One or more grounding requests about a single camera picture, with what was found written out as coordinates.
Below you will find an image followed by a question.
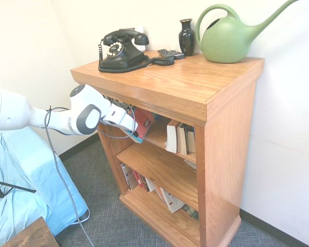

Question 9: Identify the light blue covered couch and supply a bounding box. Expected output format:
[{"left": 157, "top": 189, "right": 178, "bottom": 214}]
[{"left": 0, "top": 126, "right": 91, "bottom": 247}]

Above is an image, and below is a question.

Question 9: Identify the tan page edge book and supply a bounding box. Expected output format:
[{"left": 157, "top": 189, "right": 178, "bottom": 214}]
[{"left": 176, "top": 122, "right": 189, "bottom": 156}]

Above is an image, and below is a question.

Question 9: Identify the thin orange spine paperback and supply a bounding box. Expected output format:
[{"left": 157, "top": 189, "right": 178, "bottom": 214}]
[{"left": 153, "top": 183, "right": 166, "bottom": 204}]

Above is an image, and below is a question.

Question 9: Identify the wooden oak bookshelf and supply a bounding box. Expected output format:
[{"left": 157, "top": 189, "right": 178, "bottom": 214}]
[{"left": 70, "top": 50, "right": 265, "bottom": 247}]

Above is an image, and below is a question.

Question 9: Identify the dark cover flat book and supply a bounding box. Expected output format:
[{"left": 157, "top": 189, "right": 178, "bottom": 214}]
[{"left": 180, "top": 203, "right": 200, "bottom": 222}]

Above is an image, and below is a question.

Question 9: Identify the red and teal book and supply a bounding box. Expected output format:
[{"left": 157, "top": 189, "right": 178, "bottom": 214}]
[{"left": 123, "top": 107, "right": 157, "bottom": 144}]

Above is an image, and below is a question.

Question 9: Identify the dark red spine book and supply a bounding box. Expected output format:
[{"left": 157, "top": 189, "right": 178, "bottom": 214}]
[{"left": 139, "top": 174, "right": 150, "bottom": 193}]

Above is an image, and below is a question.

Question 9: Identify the thick white paperback book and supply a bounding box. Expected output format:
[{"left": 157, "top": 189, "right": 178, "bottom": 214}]
[{"left": 164, "top": 119, "right": 181, "bottom": 154}]

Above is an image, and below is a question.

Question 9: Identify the black remote control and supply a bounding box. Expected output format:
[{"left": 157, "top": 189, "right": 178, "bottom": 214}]
[
  {"left": 157, "top": 48, "right": 176, "bottom": 59},
  {"left": 169, "top": 49, "right": 185, "bottom": 60}
]

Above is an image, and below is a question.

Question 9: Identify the white floor cable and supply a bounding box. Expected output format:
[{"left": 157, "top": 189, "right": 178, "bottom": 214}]
[{"left": 66, "top": 207, "right": 91, "bottom": 226}]

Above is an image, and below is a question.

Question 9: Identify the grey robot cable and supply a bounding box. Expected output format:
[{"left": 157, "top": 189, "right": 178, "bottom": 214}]
[{"left": 40, "top": 104, "right": 137, "bottom": 247}]

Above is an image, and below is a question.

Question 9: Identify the flat lying magazine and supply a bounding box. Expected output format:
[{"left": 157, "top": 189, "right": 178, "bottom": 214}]
[{"left": 183, "top": 158, "right": 198, "bottom": 170}]

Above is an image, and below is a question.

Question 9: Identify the green plastic watering can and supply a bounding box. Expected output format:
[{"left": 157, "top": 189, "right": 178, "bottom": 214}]
[{"left": 195, "top": 0, "right": 303, "bottom": 64}]

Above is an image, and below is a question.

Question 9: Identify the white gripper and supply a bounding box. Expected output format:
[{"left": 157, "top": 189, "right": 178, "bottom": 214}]
[{"left": 100, "top": 102, "right": 140, "bottom": 138}]

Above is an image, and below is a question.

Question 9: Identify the plain white book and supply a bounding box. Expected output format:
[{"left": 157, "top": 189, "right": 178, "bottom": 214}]
[{"left": 145, "top": 177, "right": 156, "bottom": 193}]

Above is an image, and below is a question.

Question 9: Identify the dark green spine book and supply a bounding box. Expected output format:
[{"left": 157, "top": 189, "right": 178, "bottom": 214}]
[{"left": 184, "top": 125, "right": 197, "bottom": 154}]

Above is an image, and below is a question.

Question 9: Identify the black rotary telephone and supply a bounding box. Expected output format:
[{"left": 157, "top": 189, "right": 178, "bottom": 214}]
[
  {"left": 100, "top": 29, "right": 150, "bottom": 70},
  {"left": 97, "top": 38, "right": 176, "bottom": 74}
]

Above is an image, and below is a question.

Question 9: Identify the black tripod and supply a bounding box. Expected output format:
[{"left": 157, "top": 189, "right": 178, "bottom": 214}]
[{"left": 0, "top": 179, "right": 37, "bottom": 204}]

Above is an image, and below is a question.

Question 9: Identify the white book with red print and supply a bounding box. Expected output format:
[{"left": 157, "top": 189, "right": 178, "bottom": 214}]
[{"left": 160, "top": 187, "right": 185, "bottom": 214}]

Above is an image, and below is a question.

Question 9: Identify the black glossy vase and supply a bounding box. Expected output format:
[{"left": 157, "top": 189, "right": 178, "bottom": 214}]
[{"left": 179, "top": 18, "right": 196, "bottom": 57}]

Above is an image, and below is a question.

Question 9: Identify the large grey cover book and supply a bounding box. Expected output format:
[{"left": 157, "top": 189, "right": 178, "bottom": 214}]
[{"left": 120, "top": 162, "right": 140, "bottom": 191}]

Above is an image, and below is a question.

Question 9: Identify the dark spine books row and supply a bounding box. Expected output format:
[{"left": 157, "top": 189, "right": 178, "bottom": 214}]
[{"left": 104, "top": 95, "right": 135, "bottom": 109}]

